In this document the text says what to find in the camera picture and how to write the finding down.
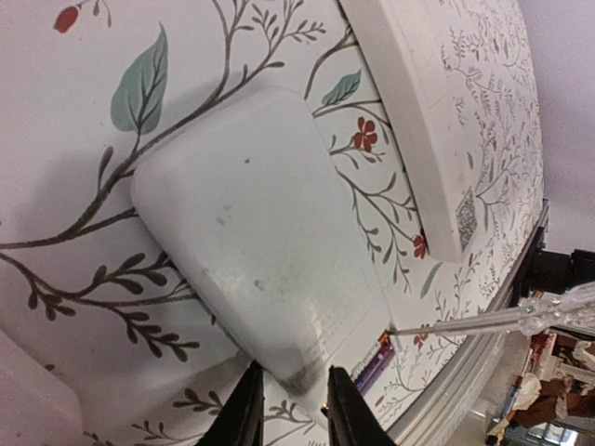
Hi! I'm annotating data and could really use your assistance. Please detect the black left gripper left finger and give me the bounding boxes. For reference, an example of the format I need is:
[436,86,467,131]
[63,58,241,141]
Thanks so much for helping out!
[202,361,264,446]

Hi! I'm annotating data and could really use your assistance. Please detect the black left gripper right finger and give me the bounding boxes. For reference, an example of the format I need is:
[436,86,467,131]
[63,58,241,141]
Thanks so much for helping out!
[327,366,390,446]

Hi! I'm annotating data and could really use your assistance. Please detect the white remote control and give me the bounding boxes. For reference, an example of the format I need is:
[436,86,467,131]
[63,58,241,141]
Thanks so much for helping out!
[131,88,390,422]

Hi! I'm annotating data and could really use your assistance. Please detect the clear plastic screwdriver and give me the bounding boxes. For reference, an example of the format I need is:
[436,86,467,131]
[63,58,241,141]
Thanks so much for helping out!
[387,282,594,336]

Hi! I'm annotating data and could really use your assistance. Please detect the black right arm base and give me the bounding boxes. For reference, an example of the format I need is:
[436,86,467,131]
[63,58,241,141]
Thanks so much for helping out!
[527,249,595,295]

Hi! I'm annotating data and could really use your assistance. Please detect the white remote with logo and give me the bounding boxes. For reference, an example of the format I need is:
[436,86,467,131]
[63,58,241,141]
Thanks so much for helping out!
[1,334,83,445]

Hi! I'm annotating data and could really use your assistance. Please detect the white remote with QR label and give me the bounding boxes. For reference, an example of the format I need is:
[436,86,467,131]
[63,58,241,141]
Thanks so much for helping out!
[340,1,478,263]

